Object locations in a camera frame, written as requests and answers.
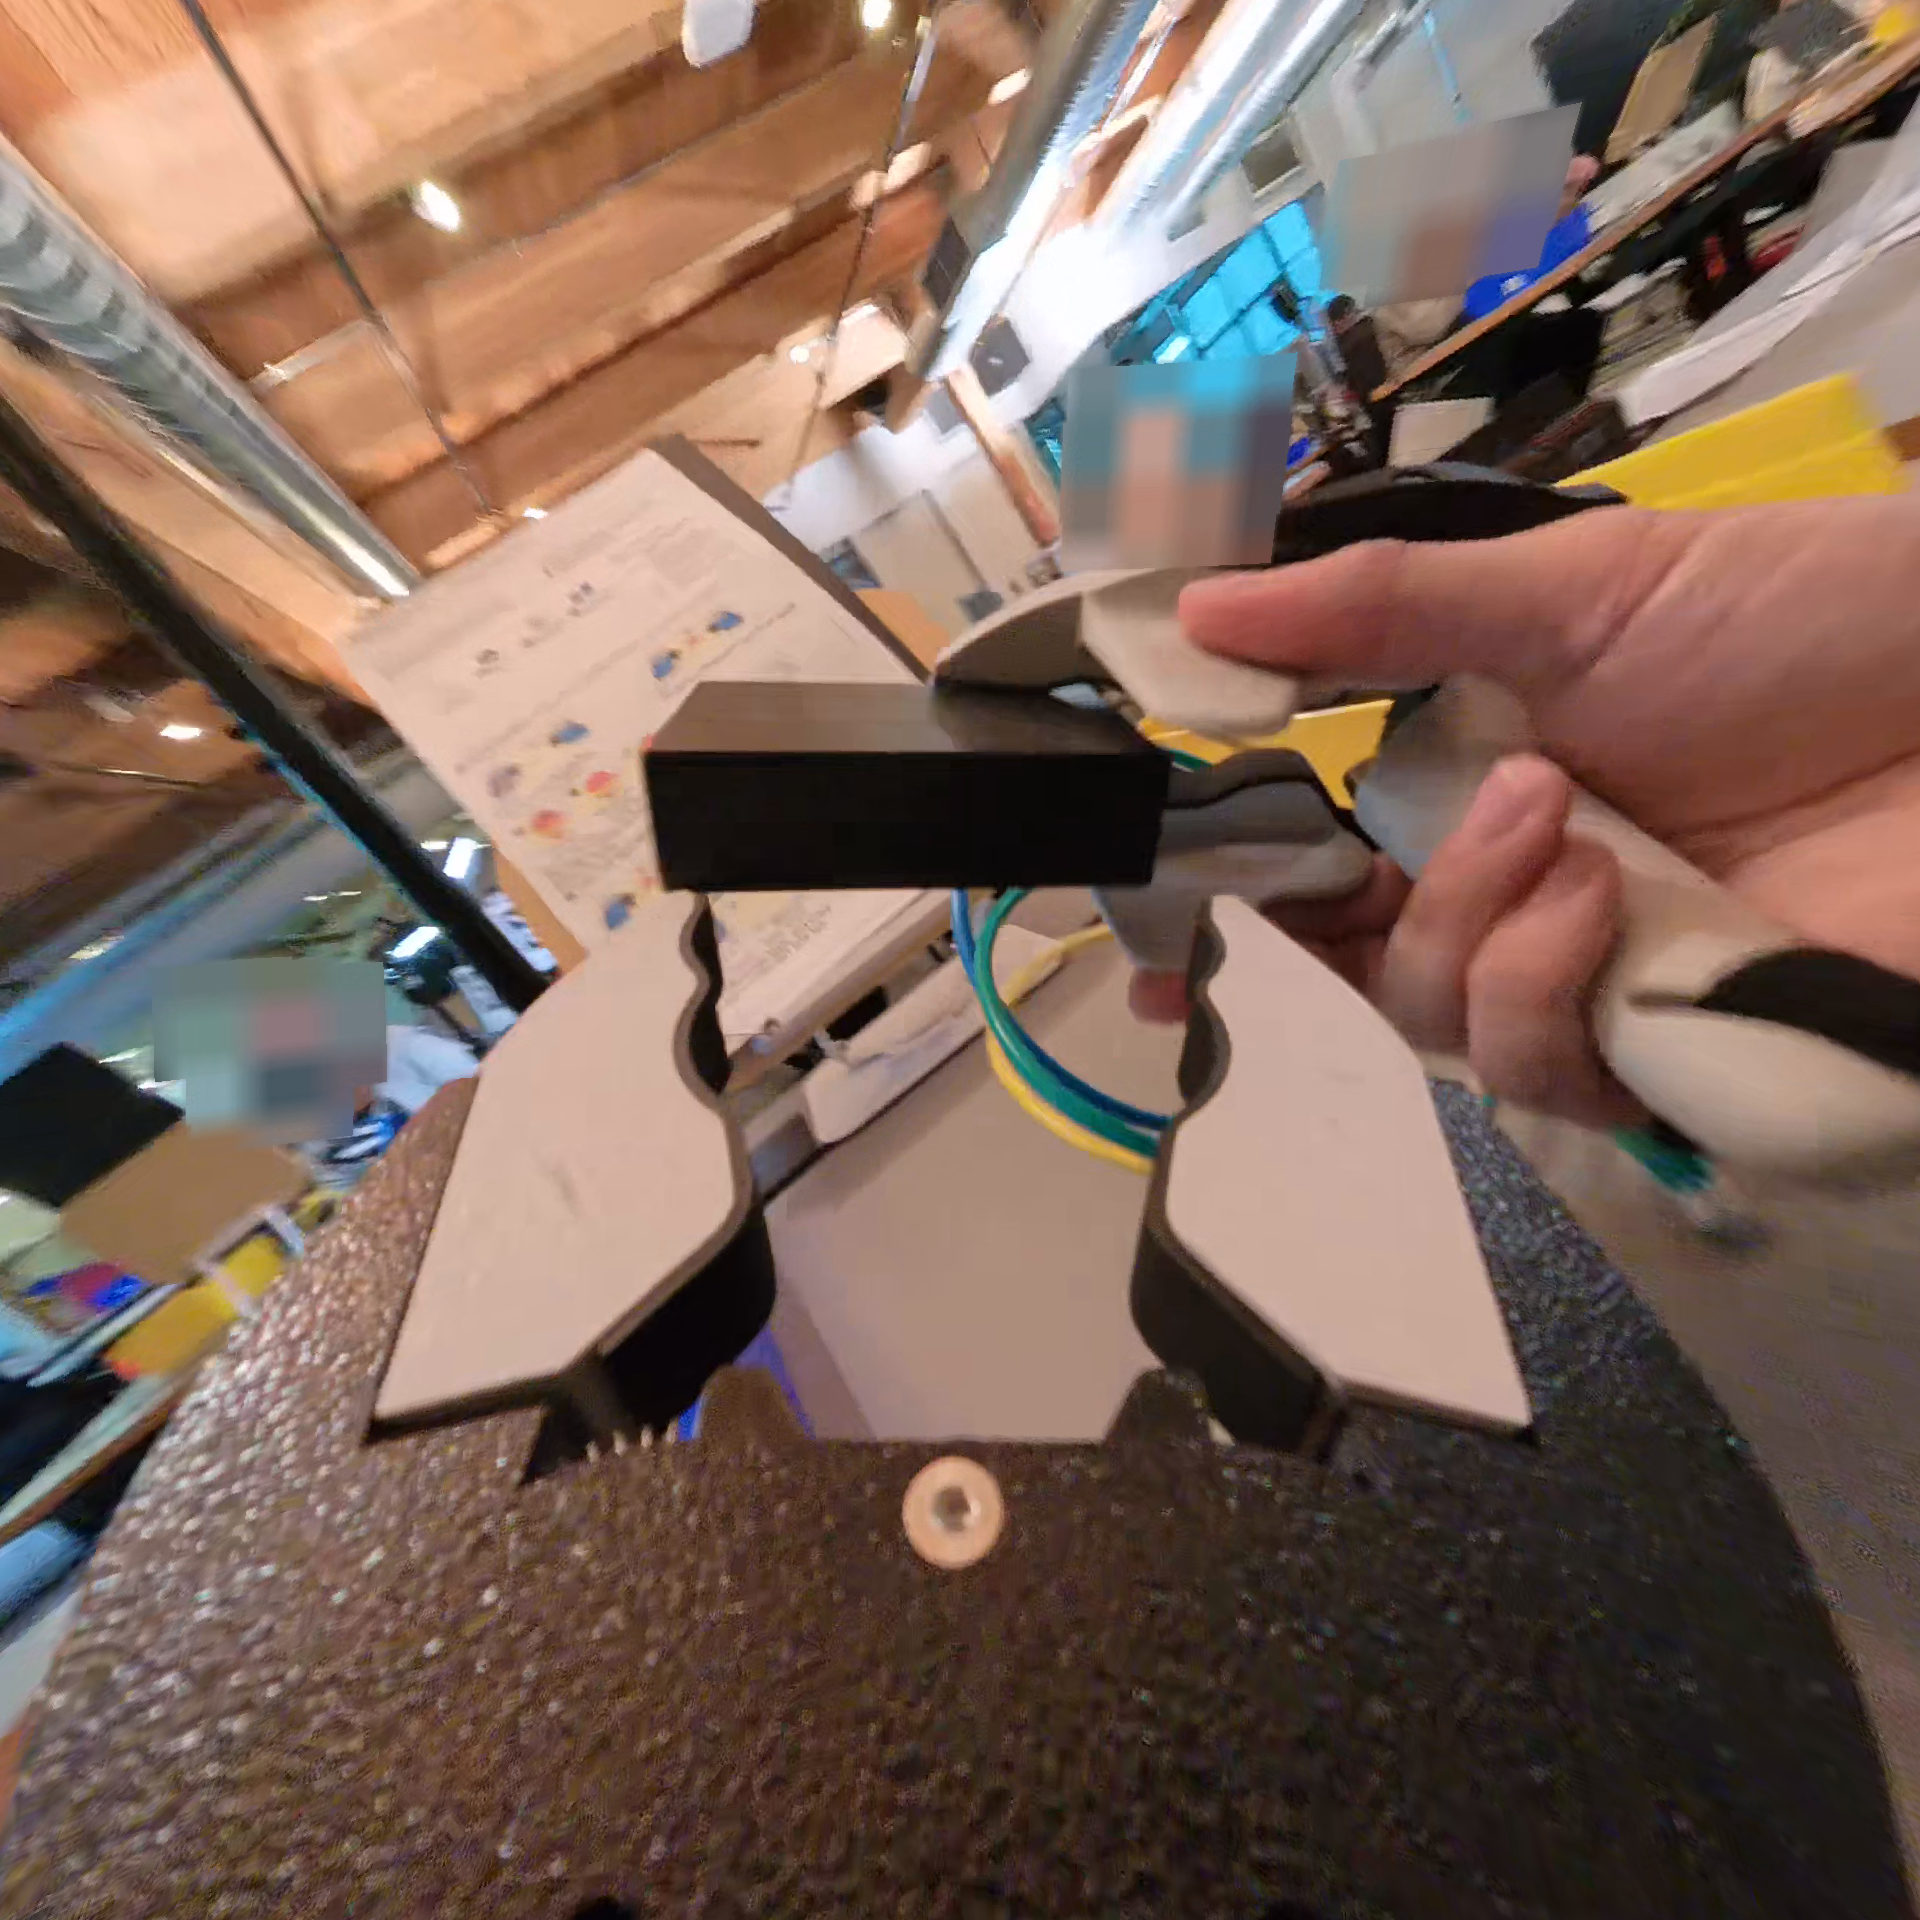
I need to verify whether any black metal post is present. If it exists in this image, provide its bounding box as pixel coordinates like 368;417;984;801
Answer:
0;393;553;1019

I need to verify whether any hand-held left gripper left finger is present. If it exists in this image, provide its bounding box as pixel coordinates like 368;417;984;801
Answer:
372;892;777;1445

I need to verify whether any person's right hand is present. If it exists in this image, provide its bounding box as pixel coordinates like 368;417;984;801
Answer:
1125;497;1920;1119

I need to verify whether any yellow plastic bin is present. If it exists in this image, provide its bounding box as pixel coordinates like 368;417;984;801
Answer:
1137;374;1910;819

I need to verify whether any wooden work desk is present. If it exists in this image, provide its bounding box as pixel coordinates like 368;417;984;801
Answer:
1366;23;1920;410

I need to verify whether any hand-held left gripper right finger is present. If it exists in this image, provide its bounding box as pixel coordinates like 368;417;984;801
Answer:
1130;895;1534;1461

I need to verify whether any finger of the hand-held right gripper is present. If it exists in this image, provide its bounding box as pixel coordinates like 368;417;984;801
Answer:
930;566;1308;743
1100;747;1377;972

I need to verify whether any silver ventilation duct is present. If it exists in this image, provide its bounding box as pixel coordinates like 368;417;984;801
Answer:
920;0;1361;385
0;142;426;601

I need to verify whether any instruction sheet board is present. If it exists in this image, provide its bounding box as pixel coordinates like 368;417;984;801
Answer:
336;434;962;1052

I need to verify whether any small blue plastic bin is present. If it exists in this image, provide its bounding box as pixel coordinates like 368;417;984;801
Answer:
1462;209;1595;324

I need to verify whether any yellow ethernet cable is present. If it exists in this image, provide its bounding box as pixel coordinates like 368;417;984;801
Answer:
984;921;1168;1174

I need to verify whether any black network switch box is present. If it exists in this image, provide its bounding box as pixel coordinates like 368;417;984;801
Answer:
642;681;1173;895

